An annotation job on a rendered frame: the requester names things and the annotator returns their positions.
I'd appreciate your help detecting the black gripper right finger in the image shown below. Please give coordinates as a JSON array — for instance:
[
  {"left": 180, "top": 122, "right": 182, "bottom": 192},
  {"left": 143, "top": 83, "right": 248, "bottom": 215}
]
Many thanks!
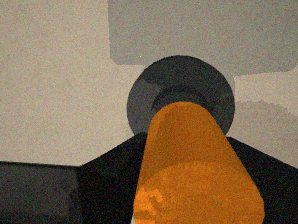
[{"left": 225, "top": 136, "right": 298, "bottom": 224}]

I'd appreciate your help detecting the orange cylinder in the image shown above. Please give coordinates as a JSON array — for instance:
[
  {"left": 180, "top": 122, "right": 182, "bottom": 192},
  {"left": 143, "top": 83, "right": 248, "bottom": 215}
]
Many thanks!
[{"left": 133, "top": 102, "right": 265, "bottom": 224}]

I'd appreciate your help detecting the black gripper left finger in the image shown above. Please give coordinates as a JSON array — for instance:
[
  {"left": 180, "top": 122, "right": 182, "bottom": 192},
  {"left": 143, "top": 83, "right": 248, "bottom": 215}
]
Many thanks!
[{"left": 0, "top": 132, "right": 147, "bottom": 224}]

